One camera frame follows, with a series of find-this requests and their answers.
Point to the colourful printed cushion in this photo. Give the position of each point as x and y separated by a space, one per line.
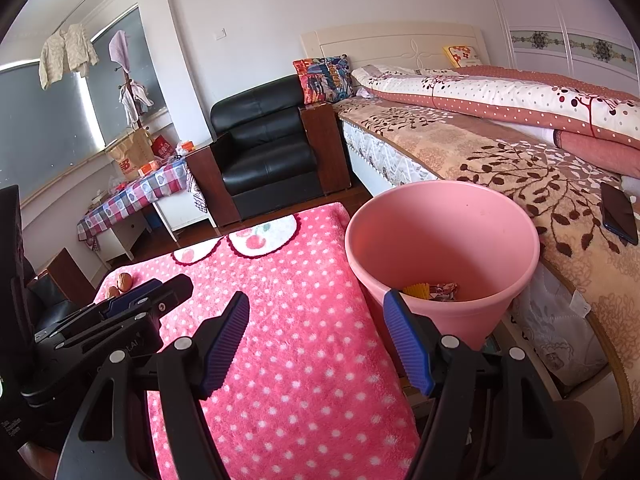
322 80

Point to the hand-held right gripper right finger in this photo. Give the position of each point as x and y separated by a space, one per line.
407 340

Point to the black leather armchair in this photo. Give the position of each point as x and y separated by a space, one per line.
65 280
265 150

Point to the white pink dotted quilt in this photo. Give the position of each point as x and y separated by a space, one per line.
500 95

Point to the white desk with drawers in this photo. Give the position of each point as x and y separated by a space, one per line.
125 235

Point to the white hanging garments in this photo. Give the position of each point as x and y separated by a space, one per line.
135 100

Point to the grey roller blind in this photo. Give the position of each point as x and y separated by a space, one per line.
150 60
40 135

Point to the pink hanging cloth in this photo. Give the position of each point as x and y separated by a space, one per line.
120 50

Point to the red bag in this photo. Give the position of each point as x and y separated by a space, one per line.
162 147

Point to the blue box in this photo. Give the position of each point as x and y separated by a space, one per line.
151 221

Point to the clear plastic bag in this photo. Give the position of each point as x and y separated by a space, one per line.
442 291

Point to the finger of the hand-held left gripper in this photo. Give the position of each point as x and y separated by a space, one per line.
135 294
172 287

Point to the checked tablecloth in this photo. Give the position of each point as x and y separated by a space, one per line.
130 195

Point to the cream knitted cardigan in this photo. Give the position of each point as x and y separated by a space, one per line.
65 55

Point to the patterned hanging cloth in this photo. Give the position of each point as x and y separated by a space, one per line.
196 195

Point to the yellow flowered cushion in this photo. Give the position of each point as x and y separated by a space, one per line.
460 55

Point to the white wardrobe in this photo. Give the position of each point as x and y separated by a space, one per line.
540 0

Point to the brown walnut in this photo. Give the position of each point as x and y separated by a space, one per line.
112 292
125 281

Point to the pink plastic bin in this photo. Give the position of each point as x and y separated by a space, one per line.
435 230

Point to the pink polka-dot blanket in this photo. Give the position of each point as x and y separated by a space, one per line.
300 335

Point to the bed with leaf-pattern cover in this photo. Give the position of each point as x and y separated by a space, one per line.
390 160

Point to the white and orange box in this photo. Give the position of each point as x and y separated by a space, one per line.
186 147

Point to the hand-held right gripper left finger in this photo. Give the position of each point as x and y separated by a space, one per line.
225 345

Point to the brown paper bag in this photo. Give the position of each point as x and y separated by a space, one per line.
131 152

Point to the yellow foam net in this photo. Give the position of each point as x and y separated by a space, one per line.
417 290

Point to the dark smartphone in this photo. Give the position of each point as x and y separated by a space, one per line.
620 212

